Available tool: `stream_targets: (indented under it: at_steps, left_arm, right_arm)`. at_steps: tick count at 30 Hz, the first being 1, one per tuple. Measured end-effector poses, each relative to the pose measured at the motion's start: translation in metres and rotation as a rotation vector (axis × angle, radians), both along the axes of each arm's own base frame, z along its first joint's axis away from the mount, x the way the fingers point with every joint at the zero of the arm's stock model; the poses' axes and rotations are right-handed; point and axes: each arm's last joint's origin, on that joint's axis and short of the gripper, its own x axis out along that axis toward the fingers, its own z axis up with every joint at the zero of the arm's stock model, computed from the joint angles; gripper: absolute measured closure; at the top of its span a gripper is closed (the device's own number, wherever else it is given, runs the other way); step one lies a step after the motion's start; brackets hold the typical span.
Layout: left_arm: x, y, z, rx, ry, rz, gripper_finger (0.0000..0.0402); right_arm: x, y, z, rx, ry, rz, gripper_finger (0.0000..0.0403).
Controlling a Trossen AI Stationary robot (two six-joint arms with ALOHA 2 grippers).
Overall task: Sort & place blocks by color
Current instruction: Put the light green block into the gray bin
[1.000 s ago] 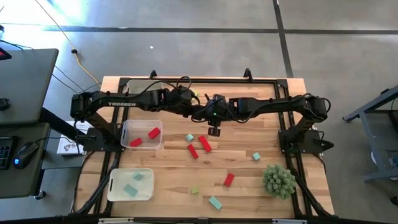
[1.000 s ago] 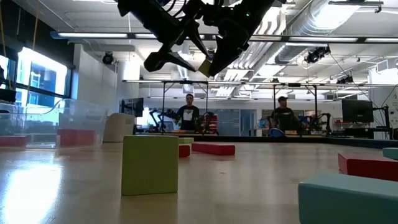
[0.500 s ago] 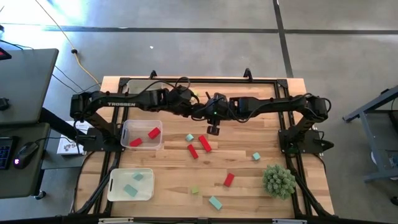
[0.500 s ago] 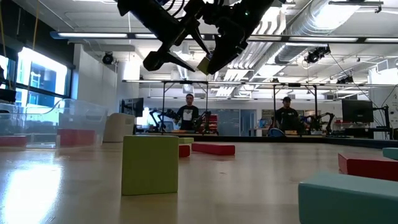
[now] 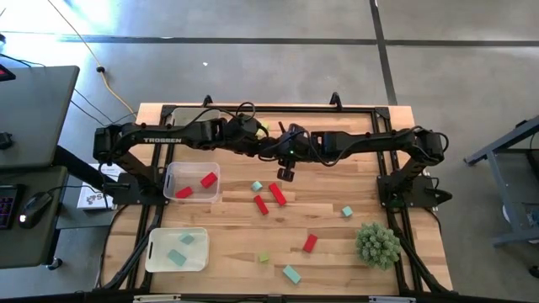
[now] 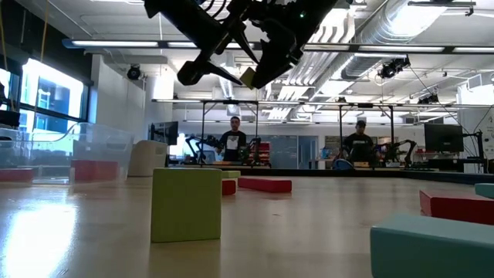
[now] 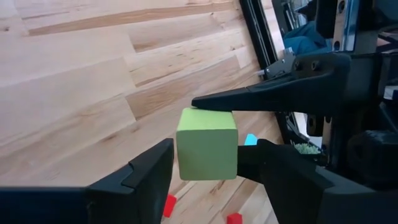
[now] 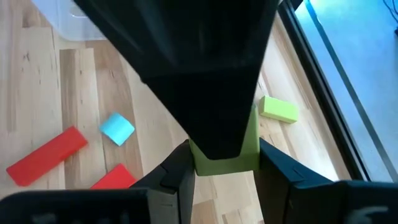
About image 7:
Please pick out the long red block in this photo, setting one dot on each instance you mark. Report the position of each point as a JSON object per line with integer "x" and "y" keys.
{"x": 170, "y": 206}

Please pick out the small blue block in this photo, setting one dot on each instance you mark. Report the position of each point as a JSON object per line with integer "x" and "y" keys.
{"x": 250, "y": 140}

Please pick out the black aluminium table frame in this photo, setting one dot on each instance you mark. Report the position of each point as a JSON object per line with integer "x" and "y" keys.
{"x": 258, "y": 34}

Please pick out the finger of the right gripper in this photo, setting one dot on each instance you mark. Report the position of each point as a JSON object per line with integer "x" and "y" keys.
{"x": 373, "y": 155}
{"x": 295, "y": 93}

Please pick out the green artificial plant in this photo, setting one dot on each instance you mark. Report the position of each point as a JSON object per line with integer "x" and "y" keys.
{"x": 306, "y": 149}

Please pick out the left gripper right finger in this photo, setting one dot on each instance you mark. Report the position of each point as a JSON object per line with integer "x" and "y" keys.
{"x": 289, "y": 186}

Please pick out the red rectangular block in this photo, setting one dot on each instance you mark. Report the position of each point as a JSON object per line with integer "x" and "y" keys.
{"x": 234, "y": 219}

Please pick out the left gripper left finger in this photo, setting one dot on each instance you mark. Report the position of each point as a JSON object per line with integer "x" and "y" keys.
{"x": 146, "y": 186}

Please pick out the green cube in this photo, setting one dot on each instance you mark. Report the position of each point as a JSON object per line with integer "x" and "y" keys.
{"x": 206, "y": 146}

